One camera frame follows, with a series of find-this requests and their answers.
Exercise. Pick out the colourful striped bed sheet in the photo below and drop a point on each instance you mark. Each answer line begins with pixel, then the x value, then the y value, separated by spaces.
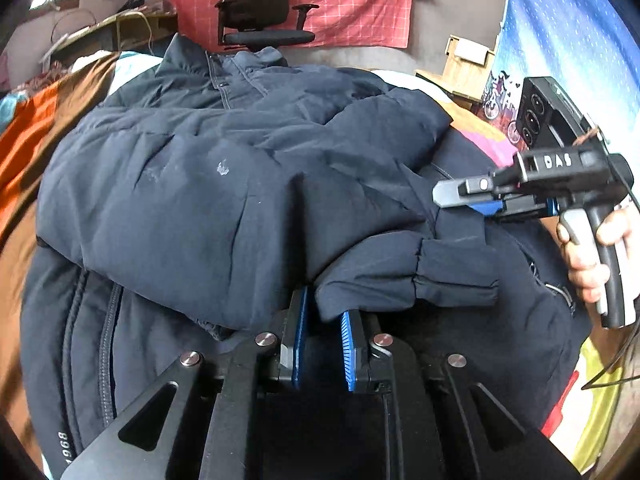
pixel 30 125

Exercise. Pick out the cluttered wooden desk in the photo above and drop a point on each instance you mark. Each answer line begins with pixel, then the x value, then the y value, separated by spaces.
pixel 100 30

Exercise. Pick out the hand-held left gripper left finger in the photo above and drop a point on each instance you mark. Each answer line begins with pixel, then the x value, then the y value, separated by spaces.
pixel 300 332

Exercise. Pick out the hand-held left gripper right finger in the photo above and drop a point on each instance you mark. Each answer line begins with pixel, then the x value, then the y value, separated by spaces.
pixel 347 350

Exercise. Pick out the small wooden chair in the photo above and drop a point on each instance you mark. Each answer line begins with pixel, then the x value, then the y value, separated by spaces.
pixel 465 77

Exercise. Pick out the black office chair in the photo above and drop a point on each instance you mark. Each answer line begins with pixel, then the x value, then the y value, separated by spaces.
pixel 255 0

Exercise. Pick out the floral patterned pillow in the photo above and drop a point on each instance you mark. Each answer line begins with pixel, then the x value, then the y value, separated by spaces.
pixel 45 77

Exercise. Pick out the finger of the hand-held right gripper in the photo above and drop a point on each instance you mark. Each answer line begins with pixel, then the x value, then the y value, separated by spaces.
pixel 460 191
pixel 520 209

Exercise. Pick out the blue dotted printed curtain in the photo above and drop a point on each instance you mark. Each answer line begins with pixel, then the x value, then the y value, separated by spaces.
pixel 560 25

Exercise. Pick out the red checkered wall cloth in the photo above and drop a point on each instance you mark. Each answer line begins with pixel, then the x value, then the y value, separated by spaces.
pixel 350 0

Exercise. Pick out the person's right hand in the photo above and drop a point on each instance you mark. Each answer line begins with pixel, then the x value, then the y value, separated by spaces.
pixel 585 270

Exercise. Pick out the dark navy padded jacket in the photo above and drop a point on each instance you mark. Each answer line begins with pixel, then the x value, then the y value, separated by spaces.
pixel 200 185

